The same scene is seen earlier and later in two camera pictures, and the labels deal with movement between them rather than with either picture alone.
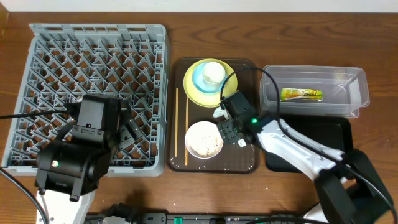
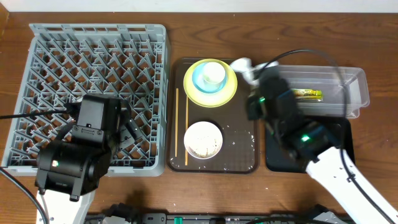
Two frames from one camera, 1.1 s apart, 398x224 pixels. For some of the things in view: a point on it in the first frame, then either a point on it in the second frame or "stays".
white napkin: (220, 111) to (250, 71)
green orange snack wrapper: (289, 94) stays
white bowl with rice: (204, 140) stays
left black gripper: (129, 132) stays
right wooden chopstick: (186, 125) stays
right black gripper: (228, 129) to (268, 86)
